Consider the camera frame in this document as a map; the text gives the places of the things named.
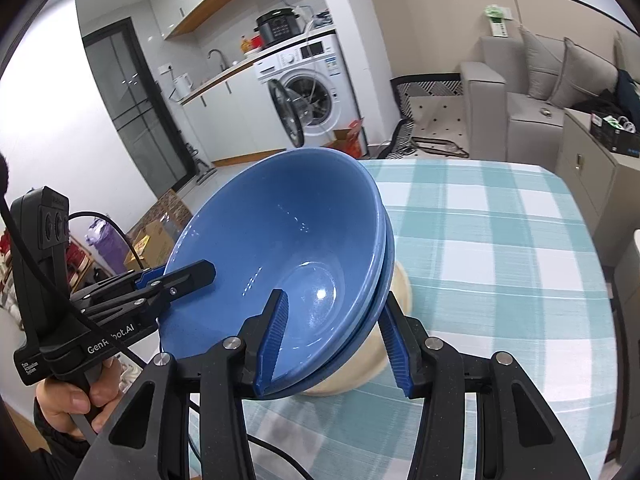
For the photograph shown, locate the beige cabinet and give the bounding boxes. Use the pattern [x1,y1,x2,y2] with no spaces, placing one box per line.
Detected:
[555,107,640,268]

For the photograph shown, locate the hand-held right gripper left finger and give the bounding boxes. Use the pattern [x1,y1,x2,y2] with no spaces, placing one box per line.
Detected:
[75,287,291,480]

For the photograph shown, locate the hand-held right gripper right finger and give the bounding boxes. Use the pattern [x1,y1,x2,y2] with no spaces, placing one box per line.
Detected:
[377,292,591,480]

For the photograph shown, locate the white wall holder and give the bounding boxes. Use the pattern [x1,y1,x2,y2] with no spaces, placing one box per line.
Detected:
[485,4,513,37]

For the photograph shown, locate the person's left forearm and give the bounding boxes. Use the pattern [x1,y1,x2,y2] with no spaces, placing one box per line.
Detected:
[32,405,101,480]

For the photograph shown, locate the brown cardboard box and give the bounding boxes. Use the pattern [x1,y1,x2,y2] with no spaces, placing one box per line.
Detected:
[125,190,193,271]

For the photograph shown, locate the white washing machine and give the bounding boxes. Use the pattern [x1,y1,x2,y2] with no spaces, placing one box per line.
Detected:
[253,32,361,151]

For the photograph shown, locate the purple bag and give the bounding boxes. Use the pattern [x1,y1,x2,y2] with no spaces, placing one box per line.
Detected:
[85,217,131,273]

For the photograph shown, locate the red gift bag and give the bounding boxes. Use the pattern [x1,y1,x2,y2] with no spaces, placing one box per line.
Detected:
[332,119,368,158]

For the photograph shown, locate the blue bowl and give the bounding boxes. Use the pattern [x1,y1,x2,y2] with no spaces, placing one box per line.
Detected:
[260,200,393,396]
[257,240,397,402]
[161,147,387,376]

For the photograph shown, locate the black pressure cooker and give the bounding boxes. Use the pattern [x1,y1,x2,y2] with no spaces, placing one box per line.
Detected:
[255,8,306,46]

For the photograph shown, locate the black box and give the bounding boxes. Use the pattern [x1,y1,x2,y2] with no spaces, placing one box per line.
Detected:
[589,110,640,157]

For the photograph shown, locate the dark clothing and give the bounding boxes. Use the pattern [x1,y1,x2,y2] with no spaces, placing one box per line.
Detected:
[575,70,640,116]

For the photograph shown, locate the beige plate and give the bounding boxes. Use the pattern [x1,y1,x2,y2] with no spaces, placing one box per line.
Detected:
[304,280,413,397]
[310,260,413,386]

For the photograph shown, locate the grey cushion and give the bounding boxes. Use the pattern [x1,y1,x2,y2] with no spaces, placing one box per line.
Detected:
[547,37,618,111]
[520,27,568,101]

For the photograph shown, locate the white kitchen base cabinet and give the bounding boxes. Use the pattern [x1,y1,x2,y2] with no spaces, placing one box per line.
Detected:
[180,62,301,166]

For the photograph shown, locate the teal checkered tablecloth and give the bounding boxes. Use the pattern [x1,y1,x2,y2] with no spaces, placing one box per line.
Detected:
[190,157,618,480]

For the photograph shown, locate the grey sofa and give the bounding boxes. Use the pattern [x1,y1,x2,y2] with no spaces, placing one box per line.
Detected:
[460,25,640,161]

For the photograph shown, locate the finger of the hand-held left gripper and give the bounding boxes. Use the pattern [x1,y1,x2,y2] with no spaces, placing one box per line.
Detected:
[70,265,169,311]
[82,259,217,331]

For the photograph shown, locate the white kettle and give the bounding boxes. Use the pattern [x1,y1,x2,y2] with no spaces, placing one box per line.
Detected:
[171,72,195,101]

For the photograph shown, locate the person's left hand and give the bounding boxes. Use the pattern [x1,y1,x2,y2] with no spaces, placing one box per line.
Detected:
[33,357,124,442]

